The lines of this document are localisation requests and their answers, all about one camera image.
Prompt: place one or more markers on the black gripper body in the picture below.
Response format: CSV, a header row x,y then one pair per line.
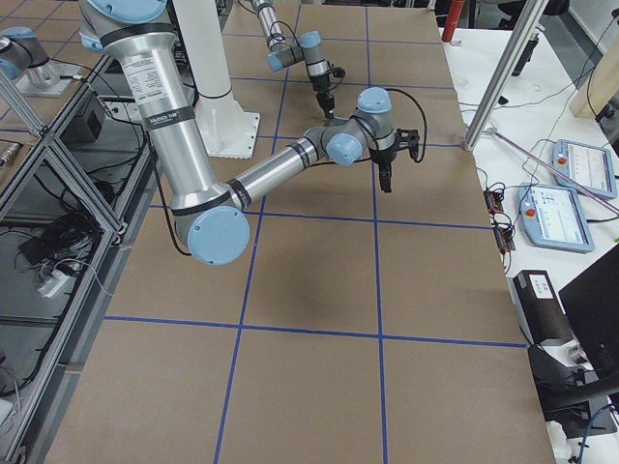
x,y
383,158
320,86

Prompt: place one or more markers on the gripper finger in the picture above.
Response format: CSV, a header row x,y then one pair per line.
x,y
327,105
385,180

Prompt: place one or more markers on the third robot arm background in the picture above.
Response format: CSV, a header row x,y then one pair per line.
x,y
22,53

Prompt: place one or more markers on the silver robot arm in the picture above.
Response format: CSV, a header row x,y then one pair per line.
x,y
171,54
307,49

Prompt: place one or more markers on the long reacher stick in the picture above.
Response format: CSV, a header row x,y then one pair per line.
x,y
580,188

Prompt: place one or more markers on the red cylinder bottle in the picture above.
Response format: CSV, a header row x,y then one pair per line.
x,y
452,19

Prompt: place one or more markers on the near teach pendant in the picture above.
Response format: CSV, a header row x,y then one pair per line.
x,y
553,218

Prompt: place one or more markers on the teach pendant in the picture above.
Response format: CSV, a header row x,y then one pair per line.
x,y
588,165
553,218

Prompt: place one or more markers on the far teach pendant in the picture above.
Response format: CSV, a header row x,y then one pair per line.
x,y
588,165

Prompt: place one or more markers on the black box with label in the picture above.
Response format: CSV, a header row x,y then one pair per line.
x,y
546,321

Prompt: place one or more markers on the black monitor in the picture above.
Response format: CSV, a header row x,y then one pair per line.
x,y
591,304

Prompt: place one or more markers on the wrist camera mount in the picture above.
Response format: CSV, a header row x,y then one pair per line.
x,y
408,140
337,72

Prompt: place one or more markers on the aluminium frame post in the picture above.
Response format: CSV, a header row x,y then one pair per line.
x,y
531,13

